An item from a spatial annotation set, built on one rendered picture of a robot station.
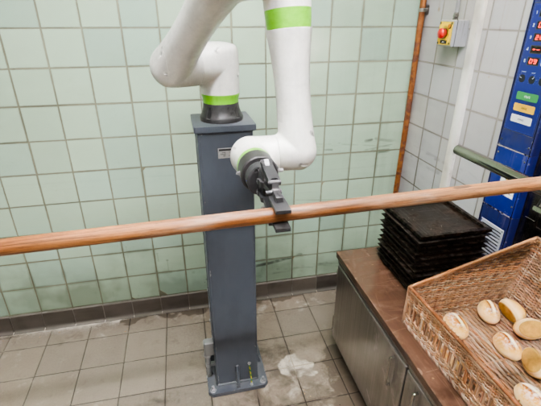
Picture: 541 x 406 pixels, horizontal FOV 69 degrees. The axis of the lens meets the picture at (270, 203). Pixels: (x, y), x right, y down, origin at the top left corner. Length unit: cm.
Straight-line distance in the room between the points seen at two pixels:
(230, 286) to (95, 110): 98
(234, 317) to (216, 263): 28
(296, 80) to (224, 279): 86
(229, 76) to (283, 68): 33
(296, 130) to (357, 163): 119
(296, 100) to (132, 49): 102
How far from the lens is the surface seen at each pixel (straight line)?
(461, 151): 129
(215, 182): 139
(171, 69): 123
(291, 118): 105
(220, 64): 132
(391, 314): 150
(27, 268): 236
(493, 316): 154
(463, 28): 190
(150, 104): 192
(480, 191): 94
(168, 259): 223
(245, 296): 166
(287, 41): 103
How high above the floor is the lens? 152
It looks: 25 degrees down
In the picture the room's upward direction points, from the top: straight up
